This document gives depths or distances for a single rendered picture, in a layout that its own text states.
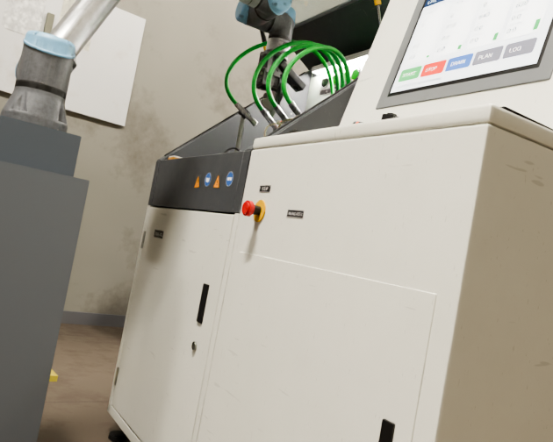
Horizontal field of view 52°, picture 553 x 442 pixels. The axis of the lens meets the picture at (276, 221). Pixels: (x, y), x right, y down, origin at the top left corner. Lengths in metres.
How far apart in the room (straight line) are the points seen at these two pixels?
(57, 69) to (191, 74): 2.86
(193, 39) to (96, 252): 1.66
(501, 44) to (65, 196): 1.00
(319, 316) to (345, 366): 0.12
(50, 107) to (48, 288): 0.42
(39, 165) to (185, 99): 2.90
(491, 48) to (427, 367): 0.70
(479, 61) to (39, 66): 0.98
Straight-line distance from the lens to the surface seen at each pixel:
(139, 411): 1.84
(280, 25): 1.89
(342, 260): 1.03
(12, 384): 1.45
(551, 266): 0.99
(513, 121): 0.91
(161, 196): 1.92
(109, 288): 4.06
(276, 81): 1.84
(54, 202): 1.39
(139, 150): 4.06
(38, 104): 1.45
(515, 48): 1.25
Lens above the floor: 0.72
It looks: 3 degrees up
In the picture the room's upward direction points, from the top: 11 degrees clockwise
